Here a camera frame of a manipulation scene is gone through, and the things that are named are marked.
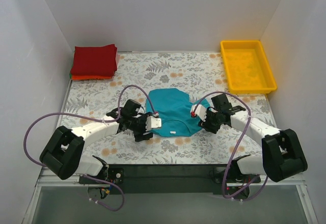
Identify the folded pink t-shirt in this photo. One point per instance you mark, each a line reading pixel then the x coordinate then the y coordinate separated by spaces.
pixel 118 58

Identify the teal t-shirt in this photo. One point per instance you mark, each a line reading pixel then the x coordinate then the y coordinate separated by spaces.
pixel 174 108

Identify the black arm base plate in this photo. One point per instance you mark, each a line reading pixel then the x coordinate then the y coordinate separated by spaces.
pixel 208 185

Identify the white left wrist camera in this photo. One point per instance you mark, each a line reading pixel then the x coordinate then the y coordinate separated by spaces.
pixel 153 123

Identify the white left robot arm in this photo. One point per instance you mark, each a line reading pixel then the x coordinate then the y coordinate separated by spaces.
pixel 63 154

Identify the folded red t-shirt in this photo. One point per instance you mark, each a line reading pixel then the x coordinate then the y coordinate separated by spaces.
pixel 95 61

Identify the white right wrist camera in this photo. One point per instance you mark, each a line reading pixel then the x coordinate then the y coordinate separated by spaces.
pixel 198 110

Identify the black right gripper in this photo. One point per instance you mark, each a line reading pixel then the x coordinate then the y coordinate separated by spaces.
pixel 205 121

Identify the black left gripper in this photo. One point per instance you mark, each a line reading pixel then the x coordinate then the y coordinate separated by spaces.
pixel 143 128

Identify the aluminium frame rail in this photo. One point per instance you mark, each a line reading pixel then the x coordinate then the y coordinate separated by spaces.
pixel 124 173

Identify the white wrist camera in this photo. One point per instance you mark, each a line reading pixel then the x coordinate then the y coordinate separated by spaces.
pixel 198 110
pixel 153 123

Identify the folded orange t-shirt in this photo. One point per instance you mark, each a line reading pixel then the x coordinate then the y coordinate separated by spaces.
pixel 90 77

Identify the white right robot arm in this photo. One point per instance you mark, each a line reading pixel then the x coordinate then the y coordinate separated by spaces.
pixel 282 155

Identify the yellow plastic tray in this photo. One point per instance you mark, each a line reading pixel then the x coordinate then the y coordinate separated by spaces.
pixel 246 67

